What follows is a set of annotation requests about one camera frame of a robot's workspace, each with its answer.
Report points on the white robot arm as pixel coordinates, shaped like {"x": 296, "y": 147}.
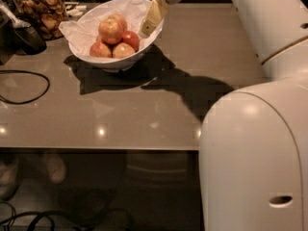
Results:
{"x": 253, "y": 152}

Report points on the front right apple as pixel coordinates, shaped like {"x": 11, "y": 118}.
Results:
{"x": 123, "y": 50}

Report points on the back apple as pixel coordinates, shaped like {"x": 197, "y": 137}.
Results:
{"x": 120, "y": 19}

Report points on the white shoe under table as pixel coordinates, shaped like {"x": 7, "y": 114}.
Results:
{"x": 55, "y": 167}

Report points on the front left apple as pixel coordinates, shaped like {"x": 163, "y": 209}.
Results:
{"x": 99, "y": 49}

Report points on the black round appliance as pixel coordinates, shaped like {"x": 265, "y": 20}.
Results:
{"x": 24, "y": 34}

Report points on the glass jar of snacks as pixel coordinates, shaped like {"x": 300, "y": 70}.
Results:
{"x": 46, "y": 15}

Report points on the red right apple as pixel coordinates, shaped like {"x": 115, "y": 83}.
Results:
{"x": 132, "y": 39}

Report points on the white paper liner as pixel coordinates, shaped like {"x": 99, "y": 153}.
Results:
{"x": 82, "y": 33}

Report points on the red yellow apple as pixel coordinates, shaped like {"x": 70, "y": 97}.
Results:
{"x": 110, "y": 31}

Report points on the white bowl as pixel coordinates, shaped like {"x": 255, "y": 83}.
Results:
{"x": 113, "y": 64}

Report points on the left white shoe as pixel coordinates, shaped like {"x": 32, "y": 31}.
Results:
{"x": 8, "y": 175}

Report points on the small white items behind bowl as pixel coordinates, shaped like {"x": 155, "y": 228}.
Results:
{"x": 75, "y": 10}

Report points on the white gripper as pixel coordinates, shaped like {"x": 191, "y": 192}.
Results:
{"x": 156, "y": 12}

